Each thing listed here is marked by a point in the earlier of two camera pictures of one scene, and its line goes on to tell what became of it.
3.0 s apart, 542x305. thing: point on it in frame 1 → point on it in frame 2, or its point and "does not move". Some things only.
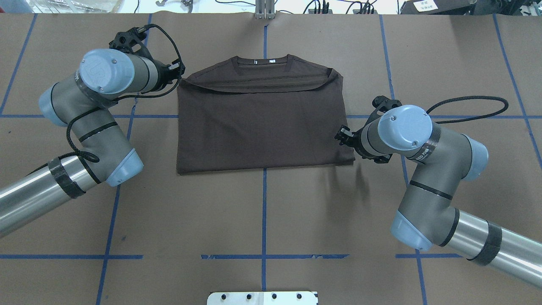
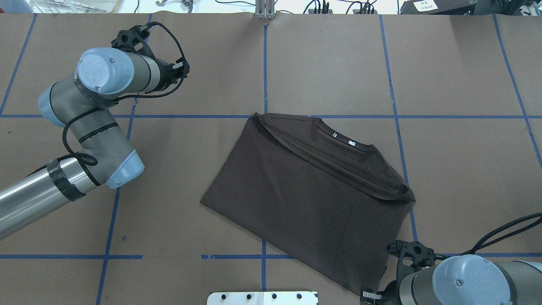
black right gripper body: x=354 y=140 → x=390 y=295
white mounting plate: x=262 y=298 does not move
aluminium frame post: x=265 y=9 does not move
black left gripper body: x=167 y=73 does not move
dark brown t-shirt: x=246 y=113 → x=327 y=199
